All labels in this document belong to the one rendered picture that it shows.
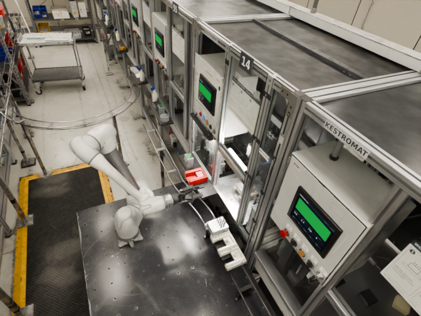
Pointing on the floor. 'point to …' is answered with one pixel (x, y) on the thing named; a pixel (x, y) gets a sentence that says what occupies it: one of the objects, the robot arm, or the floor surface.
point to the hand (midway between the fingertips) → (199, 190)
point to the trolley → (48, 74)
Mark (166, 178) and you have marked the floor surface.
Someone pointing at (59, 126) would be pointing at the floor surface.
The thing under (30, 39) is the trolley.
